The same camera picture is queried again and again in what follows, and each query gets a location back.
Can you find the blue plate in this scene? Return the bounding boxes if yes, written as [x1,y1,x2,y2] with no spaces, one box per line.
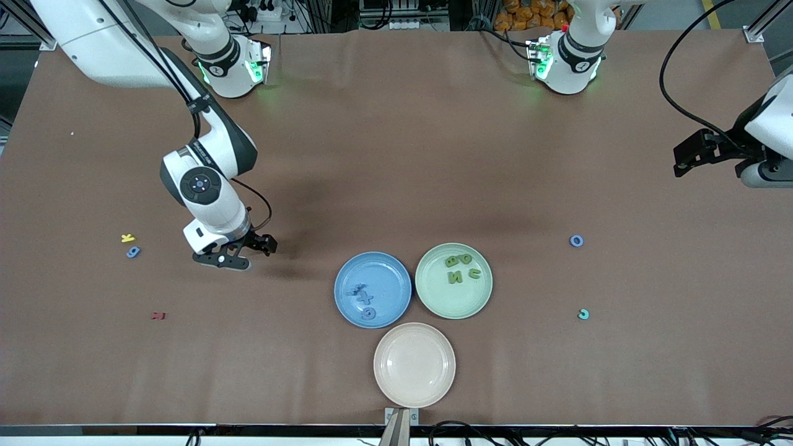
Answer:
[334,251,412,328]

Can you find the table cover sheet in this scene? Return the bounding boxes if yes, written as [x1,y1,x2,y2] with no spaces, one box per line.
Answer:
[0,28,793,428]

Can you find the green plate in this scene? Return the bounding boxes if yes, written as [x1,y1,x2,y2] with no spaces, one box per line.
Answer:
[415,243,494,320]

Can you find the beige plate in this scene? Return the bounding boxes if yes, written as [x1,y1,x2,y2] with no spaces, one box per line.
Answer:
[373,322,457,408]

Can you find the orange snack bags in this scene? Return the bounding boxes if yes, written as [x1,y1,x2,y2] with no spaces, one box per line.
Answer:
[494,0,574,32]

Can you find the large white power strip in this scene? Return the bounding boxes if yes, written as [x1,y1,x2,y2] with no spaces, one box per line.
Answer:
[239,3,283,22]

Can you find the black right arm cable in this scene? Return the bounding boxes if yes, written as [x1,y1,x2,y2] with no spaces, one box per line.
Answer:
[230,177,273,235]

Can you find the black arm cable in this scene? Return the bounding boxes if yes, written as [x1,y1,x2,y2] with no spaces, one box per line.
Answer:
[230,177,273,235]
[659,0,744,152]

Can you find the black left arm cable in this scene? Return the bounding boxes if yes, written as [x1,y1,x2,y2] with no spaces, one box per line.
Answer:
[659,0,744,152]

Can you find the aluminium frame profile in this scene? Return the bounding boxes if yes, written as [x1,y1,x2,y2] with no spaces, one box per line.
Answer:
[0,0,58,51]
[743,0,793,44]

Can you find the black table edge rail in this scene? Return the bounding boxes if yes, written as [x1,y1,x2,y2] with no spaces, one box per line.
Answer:
[0,424,793,439]

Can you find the grey metal camera bracket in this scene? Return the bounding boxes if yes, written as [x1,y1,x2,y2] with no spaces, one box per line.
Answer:
[384,408,419,446]

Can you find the black cable loop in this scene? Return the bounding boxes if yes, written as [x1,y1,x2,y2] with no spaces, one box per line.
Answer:
[427,421,496,446]

